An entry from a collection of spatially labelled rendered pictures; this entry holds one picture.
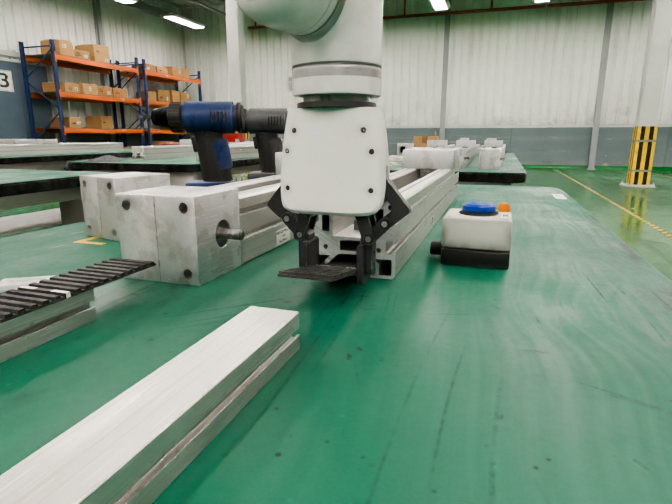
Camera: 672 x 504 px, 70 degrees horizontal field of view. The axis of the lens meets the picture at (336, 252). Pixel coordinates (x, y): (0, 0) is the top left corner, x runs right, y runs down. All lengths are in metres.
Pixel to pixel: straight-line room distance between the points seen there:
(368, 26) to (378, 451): 0.34
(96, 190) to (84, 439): 0.61
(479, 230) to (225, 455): 0.42
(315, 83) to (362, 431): 0.29
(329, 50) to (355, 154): 0.09
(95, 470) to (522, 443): 0.20
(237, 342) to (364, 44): 0.27
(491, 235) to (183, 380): 0.42
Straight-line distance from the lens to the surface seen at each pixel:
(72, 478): 0.22
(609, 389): 0.36
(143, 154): 3.53
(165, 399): 0.26
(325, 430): 0.28
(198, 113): 0.97
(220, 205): 0.56
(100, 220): 0.83
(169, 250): 0.54
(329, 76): 0.44
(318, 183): 0.46
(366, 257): 0.48
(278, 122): 1.18
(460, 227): 0.60
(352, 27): 0.45
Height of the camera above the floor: 0.94
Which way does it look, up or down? 14 degrees down
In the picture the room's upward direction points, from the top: straight up
